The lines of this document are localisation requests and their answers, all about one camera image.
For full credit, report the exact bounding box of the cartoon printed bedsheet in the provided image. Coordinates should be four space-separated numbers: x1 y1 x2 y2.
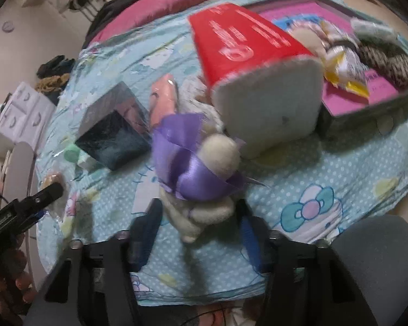
36 0 408 304

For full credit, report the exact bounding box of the red tissue pack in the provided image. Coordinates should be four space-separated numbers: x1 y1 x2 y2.
188 3 324 159

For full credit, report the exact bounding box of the green white packet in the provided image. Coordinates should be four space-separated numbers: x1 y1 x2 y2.
350 17 398 45

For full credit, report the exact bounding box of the brown scarf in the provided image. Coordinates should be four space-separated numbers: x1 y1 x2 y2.
37 73 70 94

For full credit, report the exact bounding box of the pink face mask pack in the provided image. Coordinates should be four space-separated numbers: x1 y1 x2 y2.
149 74 179 131

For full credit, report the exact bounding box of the person's left hand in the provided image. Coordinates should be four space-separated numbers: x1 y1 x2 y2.
0 251 38 315

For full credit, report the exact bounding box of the white drawer cabinet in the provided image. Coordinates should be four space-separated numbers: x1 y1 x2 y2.
0 81 57 150

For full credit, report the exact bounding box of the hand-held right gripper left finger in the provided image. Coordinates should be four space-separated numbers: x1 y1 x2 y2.
25 197 164 326

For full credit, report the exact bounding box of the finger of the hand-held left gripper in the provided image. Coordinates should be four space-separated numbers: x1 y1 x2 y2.
18 182 63 215
22 211 46 231

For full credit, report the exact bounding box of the purple ribbon plush bear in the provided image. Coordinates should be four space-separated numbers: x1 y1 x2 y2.
151 112 269 244

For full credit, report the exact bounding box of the grey chair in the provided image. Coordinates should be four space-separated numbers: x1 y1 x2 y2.
330 215 408 326
0 141 38 211

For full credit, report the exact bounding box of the pink book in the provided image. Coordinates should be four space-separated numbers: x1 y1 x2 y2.
258 2 408 116

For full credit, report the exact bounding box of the white lace scrunchie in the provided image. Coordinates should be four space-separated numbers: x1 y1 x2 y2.
181 75 225 133

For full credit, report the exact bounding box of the yellow white packet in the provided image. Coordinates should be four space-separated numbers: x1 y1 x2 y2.
321 42 370 98

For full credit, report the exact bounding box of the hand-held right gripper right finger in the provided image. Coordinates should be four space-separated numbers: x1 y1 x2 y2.
236 199 378 326

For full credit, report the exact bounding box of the pink dress plush bear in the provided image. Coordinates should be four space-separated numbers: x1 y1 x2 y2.
286 18 339 62

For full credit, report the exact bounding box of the black box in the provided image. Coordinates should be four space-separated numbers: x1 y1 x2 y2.
74 81 152 171

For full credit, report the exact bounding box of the dark clothes pile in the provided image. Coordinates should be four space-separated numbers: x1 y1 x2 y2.
37 55 76 79

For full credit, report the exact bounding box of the leopard print scrunchie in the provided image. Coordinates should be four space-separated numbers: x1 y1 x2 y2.
357 39 408 89

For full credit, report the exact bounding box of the black coat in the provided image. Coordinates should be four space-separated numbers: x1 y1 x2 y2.
82 0 153 46

